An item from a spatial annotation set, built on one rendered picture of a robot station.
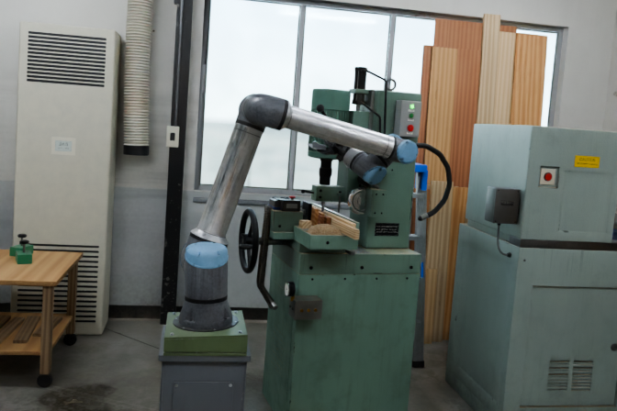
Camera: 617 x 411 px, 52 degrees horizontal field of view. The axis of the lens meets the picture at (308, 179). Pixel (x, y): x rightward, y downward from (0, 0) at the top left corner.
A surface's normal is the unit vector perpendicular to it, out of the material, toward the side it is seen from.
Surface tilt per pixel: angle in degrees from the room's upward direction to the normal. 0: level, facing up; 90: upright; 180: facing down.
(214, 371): 90
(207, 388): 90
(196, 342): 90
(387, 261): 90
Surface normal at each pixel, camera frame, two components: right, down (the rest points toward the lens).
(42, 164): 0.18, 0.10
